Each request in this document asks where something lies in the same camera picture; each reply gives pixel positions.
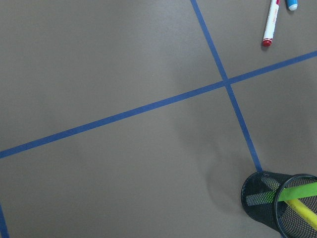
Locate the brown paper table cover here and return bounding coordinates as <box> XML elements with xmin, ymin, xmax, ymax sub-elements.
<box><xmin>0</xmin><ymin>0</ymin><xmax>317</xmax><ymax>238</ymax></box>

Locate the black mesh pen cup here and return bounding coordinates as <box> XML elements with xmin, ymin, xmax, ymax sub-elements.
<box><xmin>241</xmin><ymin>171</ymin><xmax>317</xmax><ymax>238</ymax></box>

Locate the yellow marker pen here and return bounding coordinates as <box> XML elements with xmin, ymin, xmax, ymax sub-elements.
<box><xmin>285</xmin><ymin>199</ymin><xmax>317</xmax><ymax>230</ymax></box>

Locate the blue marker pen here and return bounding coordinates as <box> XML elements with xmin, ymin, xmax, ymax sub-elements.
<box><xmin>286</xmin><ymin>0</ymin><xmax>298</xmax><ymax>11</ymax></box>

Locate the red capped white marker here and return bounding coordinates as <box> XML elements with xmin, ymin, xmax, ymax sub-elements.
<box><xmin>262</xmin><ymin>0</ymin><xmax>280</xmax><ymax>47</ymax></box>

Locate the green marker pen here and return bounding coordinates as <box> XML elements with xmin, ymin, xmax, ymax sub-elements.
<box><xmin>246</xmin><ymin>182</ymin><xmax>317</xmax><ymax>206</ymax></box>

